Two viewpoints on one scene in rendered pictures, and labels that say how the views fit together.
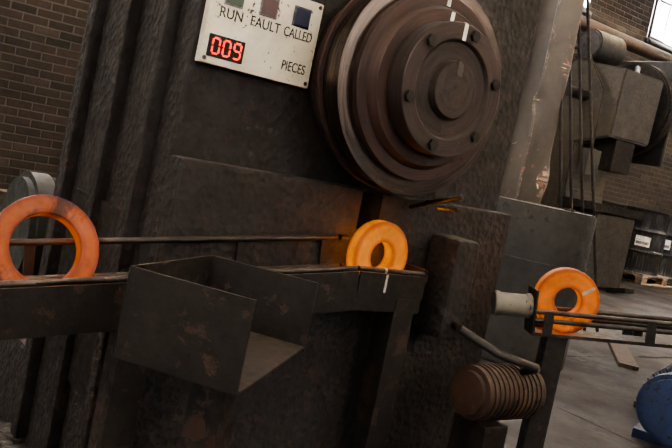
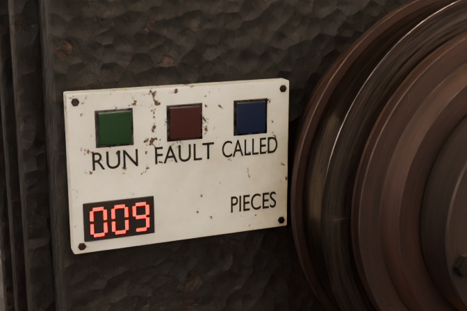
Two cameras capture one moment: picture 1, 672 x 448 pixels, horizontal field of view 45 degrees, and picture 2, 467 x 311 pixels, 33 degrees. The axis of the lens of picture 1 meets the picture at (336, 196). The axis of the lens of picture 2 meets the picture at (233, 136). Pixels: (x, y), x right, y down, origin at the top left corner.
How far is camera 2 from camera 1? 0.95 m
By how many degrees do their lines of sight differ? 19
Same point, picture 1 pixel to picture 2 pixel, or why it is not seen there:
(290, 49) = (241, 175)
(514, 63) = not seen: outside the picture
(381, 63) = (401, 205)
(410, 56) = (456, 194)
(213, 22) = (84, 185)
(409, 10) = (445, 81)
